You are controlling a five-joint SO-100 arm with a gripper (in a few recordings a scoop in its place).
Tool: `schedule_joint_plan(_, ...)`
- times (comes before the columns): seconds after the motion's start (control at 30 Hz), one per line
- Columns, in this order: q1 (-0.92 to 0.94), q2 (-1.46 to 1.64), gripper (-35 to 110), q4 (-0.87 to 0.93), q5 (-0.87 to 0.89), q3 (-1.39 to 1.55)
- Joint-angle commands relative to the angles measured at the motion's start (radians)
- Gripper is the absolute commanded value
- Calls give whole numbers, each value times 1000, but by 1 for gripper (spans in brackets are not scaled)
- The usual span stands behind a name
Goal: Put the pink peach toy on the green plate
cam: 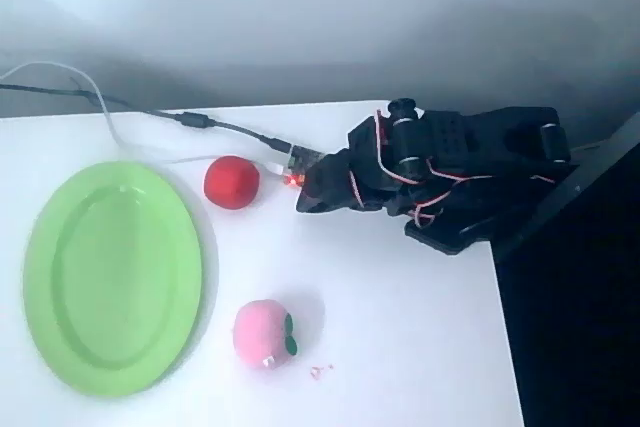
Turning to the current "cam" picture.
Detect pink plush peach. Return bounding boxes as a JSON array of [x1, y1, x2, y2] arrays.
[[233, 298, 300, 371]]

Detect green oval plastic plate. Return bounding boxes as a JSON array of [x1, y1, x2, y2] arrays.
[[22, 160, 207, 400]]

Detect small controller circuit board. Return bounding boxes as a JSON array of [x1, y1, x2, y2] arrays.
[[285, 144, 325, 189]]

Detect red plush ball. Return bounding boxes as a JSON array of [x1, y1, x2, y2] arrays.
[[202, 155, 262, 209]]

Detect black side panel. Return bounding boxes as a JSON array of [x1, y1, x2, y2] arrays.
[[492, 110, 640, 427]]

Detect black power cable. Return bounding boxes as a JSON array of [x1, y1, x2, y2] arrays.
[[0, 80, 293, 155]]

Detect black and white cables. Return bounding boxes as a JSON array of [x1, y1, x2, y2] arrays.
[[0, 61, 290, 179]]

